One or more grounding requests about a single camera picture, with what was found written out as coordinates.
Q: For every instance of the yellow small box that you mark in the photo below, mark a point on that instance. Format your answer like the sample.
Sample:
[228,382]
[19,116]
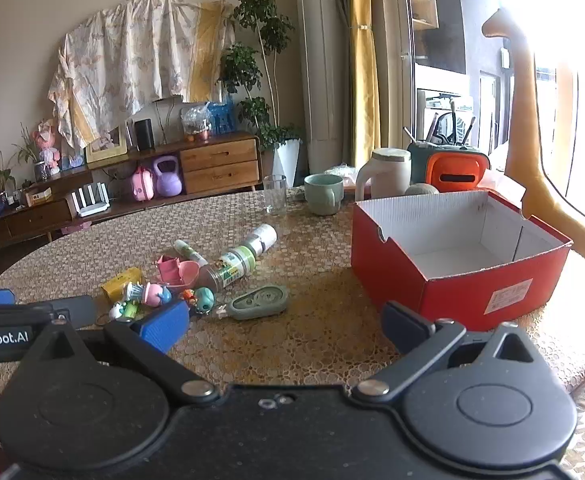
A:
[120,285]

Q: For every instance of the wooden stick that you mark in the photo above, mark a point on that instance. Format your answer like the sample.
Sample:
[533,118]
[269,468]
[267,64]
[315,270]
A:
[410,135]

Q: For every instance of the pink toy backpack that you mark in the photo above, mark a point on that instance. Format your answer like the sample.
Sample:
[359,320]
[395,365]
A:
[142,185]

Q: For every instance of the red orange fish toy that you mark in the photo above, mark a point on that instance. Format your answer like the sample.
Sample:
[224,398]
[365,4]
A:
[186,296]

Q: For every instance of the pink slippers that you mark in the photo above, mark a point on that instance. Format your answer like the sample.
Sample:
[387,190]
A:
[76,227]

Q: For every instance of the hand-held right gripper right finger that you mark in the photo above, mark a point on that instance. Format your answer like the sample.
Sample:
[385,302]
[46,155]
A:
[405,325]

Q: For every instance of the small white box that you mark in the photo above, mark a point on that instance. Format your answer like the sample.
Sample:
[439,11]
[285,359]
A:
[39,196]

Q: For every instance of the wooden photo frame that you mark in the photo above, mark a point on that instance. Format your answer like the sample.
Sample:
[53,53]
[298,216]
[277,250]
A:
[106,147]

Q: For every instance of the clear plastic bag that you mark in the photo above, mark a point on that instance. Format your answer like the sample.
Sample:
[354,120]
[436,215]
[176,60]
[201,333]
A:
[195,115]

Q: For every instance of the tall green houseplant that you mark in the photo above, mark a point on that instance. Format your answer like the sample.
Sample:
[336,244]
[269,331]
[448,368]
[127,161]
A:
[262,15]

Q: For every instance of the pink heart bowl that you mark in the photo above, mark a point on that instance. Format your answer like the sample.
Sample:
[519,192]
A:
[182,272]

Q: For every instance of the white pill bottle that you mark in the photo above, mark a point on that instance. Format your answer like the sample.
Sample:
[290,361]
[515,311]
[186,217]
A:
[261,237]

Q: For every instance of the clear drinking glass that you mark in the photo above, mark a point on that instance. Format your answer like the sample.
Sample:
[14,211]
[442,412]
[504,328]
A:
[275,197]

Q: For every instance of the small red pot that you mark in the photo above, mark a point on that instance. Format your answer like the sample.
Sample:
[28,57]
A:
[201,135]

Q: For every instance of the floral patterned cloth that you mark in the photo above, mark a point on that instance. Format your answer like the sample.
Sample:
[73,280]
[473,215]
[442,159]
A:
[132,50]

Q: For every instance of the green highlighter pen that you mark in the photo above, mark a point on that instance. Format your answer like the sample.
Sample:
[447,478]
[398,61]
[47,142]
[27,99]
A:
[190,252]

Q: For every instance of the orange green tissue box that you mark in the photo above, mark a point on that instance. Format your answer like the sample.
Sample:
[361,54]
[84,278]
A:
[455,172]

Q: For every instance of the wooden sideboard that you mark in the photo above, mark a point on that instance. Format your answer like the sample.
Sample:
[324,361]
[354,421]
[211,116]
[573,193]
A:
[217,155]

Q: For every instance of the yellow curtain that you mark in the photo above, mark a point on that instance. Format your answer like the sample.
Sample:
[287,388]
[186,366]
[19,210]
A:
[362,85]

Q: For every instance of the white router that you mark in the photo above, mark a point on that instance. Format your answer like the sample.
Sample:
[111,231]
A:
[90,205]

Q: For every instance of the black speaker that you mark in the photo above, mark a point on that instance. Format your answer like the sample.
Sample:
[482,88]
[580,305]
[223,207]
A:
[144,135]

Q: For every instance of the beige lidded mug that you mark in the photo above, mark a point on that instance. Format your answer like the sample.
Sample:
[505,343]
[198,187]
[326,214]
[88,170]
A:
[385,175]

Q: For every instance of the pink doll figure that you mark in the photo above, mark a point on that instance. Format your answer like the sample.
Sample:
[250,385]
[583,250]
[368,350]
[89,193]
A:
[47,147]

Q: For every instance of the white standing air conditioner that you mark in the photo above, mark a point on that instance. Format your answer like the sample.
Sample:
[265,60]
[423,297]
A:
[322,70]

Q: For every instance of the pink white plastic bag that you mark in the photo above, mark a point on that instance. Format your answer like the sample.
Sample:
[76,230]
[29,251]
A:
[502,185]

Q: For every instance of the round beige container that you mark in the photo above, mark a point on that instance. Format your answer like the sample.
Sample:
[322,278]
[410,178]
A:
[421,190]

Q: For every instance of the crinkled plastic wrapper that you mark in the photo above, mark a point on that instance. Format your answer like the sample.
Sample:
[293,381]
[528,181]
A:
[341,171]

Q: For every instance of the purple kettlebell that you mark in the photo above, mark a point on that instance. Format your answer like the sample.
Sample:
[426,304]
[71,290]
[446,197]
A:
[167,182]

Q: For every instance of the small potted plant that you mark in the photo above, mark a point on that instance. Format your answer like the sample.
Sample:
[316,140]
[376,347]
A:
[32,152]

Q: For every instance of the teal round pencil sharpener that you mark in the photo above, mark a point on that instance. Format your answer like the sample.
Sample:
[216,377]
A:
[204,300]

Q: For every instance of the green label spice jar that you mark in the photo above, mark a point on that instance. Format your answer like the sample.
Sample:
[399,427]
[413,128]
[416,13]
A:
[227,267]

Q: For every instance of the white planter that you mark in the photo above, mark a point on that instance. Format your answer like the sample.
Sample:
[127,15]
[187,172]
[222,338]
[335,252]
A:
[287,160]

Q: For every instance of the yellow giraffe toy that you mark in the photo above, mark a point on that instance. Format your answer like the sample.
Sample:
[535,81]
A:
[527,135]

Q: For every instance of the red cardboard box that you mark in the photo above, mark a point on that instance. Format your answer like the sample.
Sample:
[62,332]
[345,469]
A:
[387,260]

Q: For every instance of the grey green correction tape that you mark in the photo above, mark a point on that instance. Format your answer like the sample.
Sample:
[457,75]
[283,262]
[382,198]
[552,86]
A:
[257,304]

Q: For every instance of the black scissors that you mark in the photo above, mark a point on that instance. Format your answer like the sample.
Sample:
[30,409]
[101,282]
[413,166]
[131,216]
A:
[442,137]

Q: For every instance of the green ceramic mug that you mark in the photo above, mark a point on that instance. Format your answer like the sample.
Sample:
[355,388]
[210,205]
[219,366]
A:
[322,195]

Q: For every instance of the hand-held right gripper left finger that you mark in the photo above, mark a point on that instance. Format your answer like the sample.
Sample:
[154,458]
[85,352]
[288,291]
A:
[165,325]

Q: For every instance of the pink plastic toy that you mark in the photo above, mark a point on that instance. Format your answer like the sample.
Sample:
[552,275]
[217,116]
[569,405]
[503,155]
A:
[167,264]

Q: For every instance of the pink blue toy figure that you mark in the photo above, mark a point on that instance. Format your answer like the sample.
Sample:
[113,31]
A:
[156,295]

